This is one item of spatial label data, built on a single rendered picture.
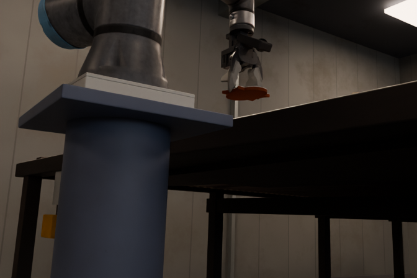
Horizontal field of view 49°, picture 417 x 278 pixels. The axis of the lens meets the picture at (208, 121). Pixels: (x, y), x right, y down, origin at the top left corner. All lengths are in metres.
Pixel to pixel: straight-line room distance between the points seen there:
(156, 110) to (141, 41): 0.15
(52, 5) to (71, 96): 0.33
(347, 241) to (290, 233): 0.90
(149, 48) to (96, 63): 0.09
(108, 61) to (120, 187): 0.20
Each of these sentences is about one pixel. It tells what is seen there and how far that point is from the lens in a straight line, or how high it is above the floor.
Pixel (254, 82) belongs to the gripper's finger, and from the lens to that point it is 1.32.
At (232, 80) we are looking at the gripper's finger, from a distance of 1.25.
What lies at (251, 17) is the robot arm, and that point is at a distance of 1.36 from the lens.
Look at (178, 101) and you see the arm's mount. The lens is 0.73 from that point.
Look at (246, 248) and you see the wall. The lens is 4.66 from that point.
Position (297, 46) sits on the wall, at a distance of 5.49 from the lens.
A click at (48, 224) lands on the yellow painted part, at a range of 1.71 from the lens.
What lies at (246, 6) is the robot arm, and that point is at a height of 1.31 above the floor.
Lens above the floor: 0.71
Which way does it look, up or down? 12 degrees up
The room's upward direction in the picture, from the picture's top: 2 degrees clockwise
